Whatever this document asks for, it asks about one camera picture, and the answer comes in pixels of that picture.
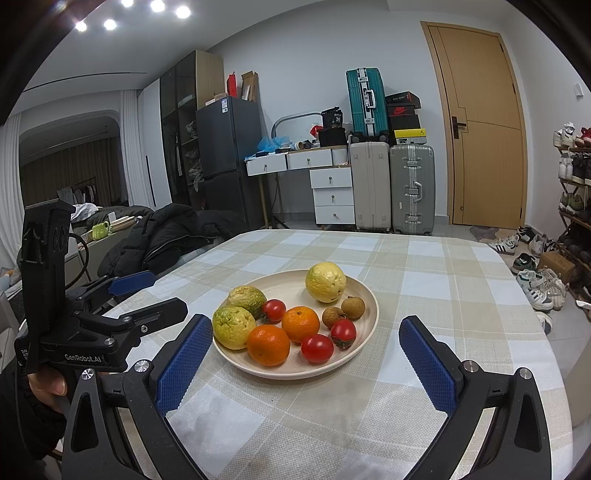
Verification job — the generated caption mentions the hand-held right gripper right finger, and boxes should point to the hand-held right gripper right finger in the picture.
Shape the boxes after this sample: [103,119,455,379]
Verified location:
[398,316,552,480]

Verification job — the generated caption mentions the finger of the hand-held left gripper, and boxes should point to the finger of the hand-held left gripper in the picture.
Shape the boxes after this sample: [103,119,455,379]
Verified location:
[66,271,157,306]
[75,298,188,333]

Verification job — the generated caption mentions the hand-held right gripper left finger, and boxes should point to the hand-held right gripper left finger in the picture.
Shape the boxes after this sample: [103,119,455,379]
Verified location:
[60,314,215,480]

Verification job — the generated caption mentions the yellow green guava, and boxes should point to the yellow green guava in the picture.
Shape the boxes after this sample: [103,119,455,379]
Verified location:
[226,285,267,319]
[212,305,257,350]

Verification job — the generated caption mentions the orange mandarin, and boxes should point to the orange mandarin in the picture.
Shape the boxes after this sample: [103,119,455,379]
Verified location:
[246,324,291,367]
[281,306,321,344]

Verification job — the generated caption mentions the red tomato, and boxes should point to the red tomato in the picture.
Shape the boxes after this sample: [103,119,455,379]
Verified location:
[301,334,334,364]
[330,319,357,350]
[262,299,287,324]

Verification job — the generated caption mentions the brown longan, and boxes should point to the brown longan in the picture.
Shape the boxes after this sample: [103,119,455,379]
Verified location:
[322,306,347,330]
[341,296,366,320]

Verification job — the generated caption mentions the cream round plate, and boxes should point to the cream round plate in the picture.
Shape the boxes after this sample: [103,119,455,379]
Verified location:
[212,269,379,380]

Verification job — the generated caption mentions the pale yellow guava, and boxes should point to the pale yellow guava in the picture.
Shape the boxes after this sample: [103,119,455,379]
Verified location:
[305,262,347,304]

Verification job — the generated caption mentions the person's left forearm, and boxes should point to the person's left forearm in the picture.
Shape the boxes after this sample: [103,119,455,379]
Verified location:
[0,364,70,462]

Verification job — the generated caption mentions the person's left hand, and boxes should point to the person's left hand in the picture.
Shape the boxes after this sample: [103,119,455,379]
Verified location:
[27,369,70,407]

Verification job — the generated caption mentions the light wooden boards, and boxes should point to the light wooden boards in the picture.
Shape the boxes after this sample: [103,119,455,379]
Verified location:
[108,213,139,234]

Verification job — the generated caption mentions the black puffer jacket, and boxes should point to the black puffer jacket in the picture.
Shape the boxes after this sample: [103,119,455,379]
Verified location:
[99,203,250,278]

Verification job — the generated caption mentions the white curtain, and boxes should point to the white curtain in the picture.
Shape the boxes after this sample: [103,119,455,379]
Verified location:
[117,88,160,208]
[0,115,26,273]

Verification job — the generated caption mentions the hanging clothes rack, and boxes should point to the hanging clothes rack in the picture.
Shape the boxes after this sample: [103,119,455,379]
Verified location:
[55,185,100,204]

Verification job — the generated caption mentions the scattered sneakers group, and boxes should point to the scattered sneakers group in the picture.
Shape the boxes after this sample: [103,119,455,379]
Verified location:
[487,224,571,335]

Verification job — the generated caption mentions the grey door mat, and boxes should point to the grey door mat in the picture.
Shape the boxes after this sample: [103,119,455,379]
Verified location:
[468,224,502,243]

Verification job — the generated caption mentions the small brown cardboard box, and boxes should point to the small brown cardboard box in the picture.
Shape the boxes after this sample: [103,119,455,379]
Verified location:
[538,251,577,284]

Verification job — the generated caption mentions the dark grey refrigerator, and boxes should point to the dark grey refrigerator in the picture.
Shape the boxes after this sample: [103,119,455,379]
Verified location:
[195,96,265,229]

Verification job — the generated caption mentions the tall dark shelf cabinet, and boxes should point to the tall dark shelf cabinet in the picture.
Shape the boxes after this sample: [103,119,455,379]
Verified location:
[160,50,225,204]

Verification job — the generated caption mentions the grey hard suitcase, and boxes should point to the grey hard suitcase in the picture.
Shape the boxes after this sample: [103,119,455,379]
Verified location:
[389,144,436,236]

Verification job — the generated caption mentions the beige hard suitcase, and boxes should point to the beige hard suitcase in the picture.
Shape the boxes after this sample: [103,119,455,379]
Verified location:
[349,141,392,232]

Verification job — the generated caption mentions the white drawer cabinet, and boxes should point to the white drawer cabinet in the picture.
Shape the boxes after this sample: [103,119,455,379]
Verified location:
[309,166,356,227]

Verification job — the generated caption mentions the blue plastic bag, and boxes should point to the blue plastic bag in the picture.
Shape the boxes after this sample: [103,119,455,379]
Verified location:
[255,136,291,155]

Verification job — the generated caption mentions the wooden shoe rack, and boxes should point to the wooden shoe rack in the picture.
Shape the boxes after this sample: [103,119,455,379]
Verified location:
[556,143,591,296]

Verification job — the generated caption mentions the open cardboard box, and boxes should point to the open cardboard box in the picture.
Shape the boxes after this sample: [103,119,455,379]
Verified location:
[241,70,259,103]

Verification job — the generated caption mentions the yellow and white shoe box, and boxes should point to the yellow and white shoe box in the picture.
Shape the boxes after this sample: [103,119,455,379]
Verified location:
[393,128,428,146]

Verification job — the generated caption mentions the wooden door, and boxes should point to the wooden door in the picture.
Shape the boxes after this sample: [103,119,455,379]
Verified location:
[420,21,528,228]

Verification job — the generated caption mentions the teal hard suitcase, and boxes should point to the teal hard suitcase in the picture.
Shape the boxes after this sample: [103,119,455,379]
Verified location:
[346,68,386,138]

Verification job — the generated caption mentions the black cable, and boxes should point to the black cable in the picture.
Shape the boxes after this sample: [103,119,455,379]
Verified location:
[68,232,93,289]

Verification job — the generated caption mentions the grey arched mirror frame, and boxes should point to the grey arched mirror frame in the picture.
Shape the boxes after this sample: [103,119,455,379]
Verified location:
[271,112,324,151]

